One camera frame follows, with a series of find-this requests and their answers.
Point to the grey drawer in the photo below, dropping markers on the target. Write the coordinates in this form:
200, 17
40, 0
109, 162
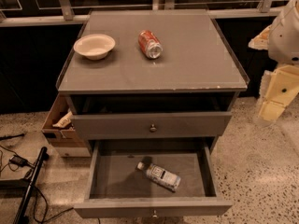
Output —
116, 188
127, 116

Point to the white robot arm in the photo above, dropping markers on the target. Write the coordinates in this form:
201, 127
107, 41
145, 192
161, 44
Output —
281, 40

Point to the grey middle drawer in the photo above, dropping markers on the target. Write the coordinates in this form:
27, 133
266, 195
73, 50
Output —
116, 188

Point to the round middle drawer knob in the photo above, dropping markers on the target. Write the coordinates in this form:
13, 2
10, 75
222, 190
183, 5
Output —
154, 214

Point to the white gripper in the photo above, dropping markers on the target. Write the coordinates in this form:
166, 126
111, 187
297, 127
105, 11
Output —
285, 41

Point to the cardboard box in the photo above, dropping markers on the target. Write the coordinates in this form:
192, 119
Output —
60, 132

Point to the round top drawer knob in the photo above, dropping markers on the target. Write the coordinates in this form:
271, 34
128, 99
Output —
152, 128

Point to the grey drawer cabinet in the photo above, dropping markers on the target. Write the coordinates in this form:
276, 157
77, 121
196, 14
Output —
195, 59

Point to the round drawer knob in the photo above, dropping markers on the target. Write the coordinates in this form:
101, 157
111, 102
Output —
154, 214
152, 128

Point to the black stand pole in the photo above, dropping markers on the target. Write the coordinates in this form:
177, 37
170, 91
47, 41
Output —
20, 217

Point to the black power adapter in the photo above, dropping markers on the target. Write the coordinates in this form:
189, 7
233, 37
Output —
17, 160

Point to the grey top drawer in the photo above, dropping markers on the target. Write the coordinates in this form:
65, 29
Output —
127, 116

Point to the metal window railing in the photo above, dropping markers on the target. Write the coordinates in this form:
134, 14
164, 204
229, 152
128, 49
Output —
51, 12

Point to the red soda can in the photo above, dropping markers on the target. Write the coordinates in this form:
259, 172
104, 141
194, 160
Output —
150, 44

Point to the blue plastic water bottle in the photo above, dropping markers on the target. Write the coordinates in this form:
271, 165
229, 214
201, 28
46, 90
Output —
160, 176

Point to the white paper bowl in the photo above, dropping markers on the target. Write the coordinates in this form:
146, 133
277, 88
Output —
94, 47

